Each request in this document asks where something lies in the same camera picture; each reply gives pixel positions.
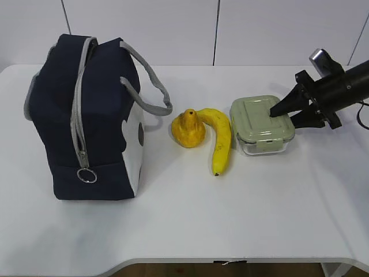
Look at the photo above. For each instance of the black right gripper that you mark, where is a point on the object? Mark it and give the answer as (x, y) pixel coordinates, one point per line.
(317, 101)

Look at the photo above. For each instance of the navy blue lunch bag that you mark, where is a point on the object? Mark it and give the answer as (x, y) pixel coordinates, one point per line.
(87, 104)

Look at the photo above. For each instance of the yellow toy pear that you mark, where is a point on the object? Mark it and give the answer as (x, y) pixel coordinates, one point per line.
(187, 129)

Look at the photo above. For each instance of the yellow banana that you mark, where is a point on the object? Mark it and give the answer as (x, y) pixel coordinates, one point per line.
(222, 149)

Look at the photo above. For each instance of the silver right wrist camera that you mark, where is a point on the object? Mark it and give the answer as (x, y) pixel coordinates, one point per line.
(324, 64)

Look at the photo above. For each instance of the green lid glass container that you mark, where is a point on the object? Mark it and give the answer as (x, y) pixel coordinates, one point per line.
(255, 131)

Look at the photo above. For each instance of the black tape on table edge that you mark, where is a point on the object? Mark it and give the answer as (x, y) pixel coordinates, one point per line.
(224, 263)

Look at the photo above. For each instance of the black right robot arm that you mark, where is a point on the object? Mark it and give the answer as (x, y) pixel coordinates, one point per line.
(357, 77)

